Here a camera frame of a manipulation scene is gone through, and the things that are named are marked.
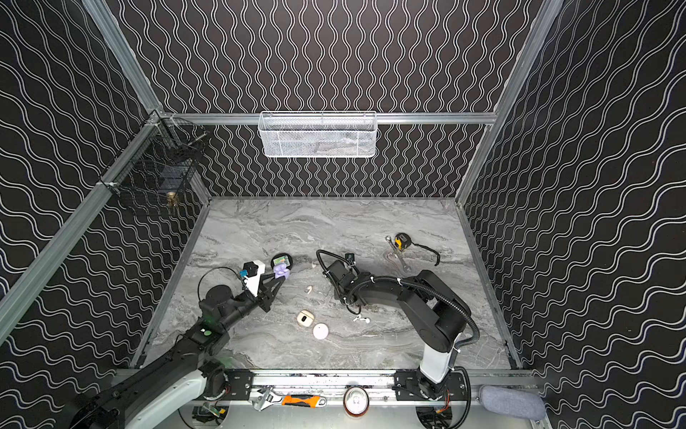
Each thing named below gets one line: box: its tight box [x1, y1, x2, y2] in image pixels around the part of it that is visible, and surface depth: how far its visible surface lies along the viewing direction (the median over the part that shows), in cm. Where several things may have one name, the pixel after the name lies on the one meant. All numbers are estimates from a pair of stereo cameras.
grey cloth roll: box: [478, 385, 547, 421], surface depth 72 cm
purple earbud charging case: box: [273, 262, 291, 280], surface depth 80 cm
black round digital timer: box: [270, 252, 293, 271], surface depth 102 cm
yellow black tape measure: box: [393, 232, 441, 267], surface depth 105 cm
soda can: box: [343, 386, 370, 419], surface depth 65 cm
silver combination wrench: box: [384, 235, 412, 273], surface depth 105 cm
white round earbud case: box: [312, 323, 329, 340], surface depth 85 cm
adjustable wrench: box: [251, 386, 274, 412], surface depth 74 cm
